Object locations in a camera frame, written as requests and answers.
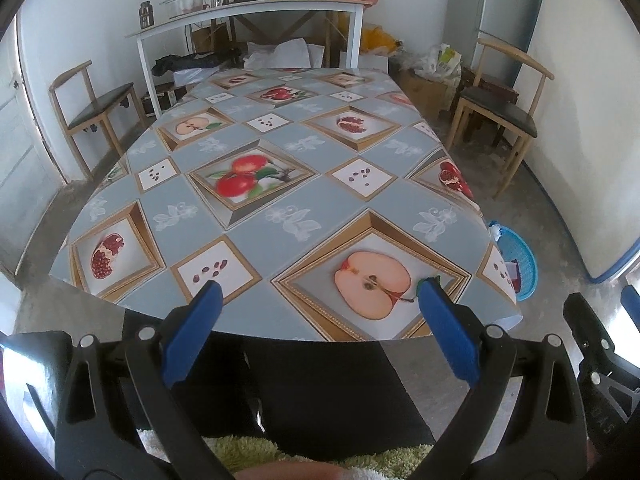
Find white side table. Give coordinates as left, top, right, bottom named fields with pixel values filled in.
left=125, top=0, right=373, bottom=121

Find blue plastic basket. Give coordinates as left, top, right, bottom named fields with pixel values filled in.
left=487, top=220, right=540, bottom=302

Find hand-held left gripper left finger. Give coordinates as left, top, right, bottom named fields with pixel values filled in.
left=54, top=280, right=237, bottom=480

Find white plastic bags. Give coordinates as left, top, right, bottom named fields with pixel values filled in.
left=402, top=45, right=446, bottom=78

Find white panel with blue edge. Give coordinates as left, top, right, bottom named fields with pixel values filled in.
left=525, top=0, right=640, bottom=283

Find clear glass bowl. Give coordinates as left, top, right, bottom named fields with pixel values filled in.
left=161, top=0, right=208, bottom=19

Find white crumpled sheet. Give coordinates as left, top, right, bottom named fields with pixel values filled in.
left=243, top=36, right=326, bottom=69

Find black cloth bag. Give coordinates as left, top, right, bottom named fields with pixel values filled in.
left=152, top=51, right=223, bottom=78

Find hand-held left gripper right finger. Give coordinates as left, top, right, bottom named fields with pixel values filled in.
left=417, top=281, right=588, bottom=480

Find yellow bag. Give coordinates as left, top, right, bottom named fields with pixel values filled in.
left=361, top=25, right=403, bottom=56

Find fruit print tablecloth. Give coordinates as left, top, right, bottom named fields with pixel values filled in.
left=49, top=66, right=523, bottom=343

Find green white packet bag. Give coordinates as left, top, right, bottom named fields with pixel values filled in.
left=435, top=44, right=463, bottom=78

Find grey refrigerator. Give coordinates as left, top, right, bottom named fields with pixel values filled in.
left=442, top=0, right=546, bottom=81

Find white door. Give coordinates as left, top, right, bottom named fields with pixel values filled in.
left=0, top=12, right=68, bottom=281

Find person's left forearm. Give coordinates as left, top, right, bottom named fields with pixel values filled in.
left=137, top=427, right=436, bottom=480

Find white flat board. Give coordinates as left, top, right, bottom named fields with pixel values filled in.
left=357, top=52, right=390, bottom=72

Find wooden chair with black seat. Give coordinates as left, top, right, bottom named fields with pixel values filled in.
left=48, top=59, right=151, bottom=181
left=446, top=37, right=556, bottom=200

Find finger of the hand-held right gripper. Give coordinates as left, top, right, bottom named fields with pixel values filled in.
left=563, top=291, right=617, bottom=377
left=621, top=284, right=640, bottom=319

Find brown cardboard box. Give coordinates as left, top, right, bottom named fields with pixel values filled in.
left=191, top=25, right=232, bottom=54
left=397, top=67, right=451, bottom=121

